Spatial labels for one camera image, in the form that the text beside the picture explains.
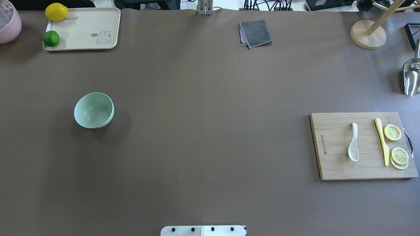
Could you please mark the upper lemon slice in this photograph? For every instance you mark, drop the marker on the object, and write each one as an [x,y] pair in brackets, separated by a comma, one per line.
[392,132]

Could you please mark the pale green bowl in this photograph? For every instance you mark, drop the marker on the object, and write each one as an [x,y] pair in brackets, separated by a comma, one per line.
[94,110]

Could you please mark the lower bottom lemon slice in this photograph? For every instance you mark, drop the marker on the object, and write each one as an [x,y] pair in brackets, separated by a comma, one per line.
[397,165]

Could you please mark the green lime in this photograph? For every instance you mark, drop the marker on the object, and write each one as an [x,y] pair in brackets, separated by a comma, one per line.
[51,38]

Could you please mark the pink ice bowl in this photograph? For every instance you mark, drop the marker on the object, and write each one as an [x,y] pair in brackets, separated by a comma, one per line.
[10,22]

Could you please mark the yellow plastic knife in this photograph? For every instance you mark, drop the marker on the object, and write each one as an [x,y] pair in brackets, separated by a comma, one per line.
[385,147]

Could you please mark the grey folded cloth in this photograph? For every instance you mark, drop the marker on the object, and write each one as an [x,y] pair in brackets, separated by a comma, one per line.
[255,33]

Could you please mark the beige rabbit tray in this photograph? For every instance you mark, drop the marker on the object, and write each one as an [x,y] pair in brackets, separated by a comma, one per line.
[86,28]

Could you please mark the lower top lemon slice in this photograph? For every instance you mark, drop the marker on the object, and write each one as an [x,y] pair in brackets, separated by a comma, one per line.
[399,156]

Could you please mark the steel scoop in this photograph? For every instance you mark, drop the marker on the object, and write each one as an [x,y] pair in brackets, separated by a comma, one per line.
[411,73]

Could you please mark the wooden cup stand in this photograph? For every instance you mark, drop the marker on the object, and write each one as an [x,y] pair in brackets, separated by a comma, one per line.
[369,34]

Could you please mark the yellow lemon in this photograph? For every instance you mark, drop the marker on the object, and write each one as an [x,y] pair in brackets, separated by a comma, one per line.
[56,12]

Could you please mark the lemon slice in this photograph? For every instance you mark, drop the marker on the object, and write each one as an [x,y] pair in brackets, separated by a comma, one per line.
[392,132]
[399,156]
[397,165]

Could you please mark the bamboo cutting board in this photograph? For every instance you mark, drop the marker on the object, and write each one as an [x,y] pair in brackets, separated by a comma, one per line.
[332,134]

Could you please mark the black glass rack tray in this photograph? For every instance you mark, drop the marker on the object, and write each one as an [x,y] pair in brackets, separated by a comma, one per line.
[411,30]

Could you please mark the aluminium frame post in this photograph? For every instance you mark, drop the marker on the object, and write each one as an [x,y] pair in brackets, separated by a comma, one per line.
[205,7]

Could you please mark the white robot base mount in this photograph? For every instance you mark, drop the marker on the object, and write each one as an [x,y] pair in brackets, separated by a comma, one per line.
[204,230]

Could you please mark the white ceramic spoon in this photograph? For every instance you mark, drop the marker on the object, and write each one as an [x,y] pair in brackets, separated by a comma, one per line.
[352,151]

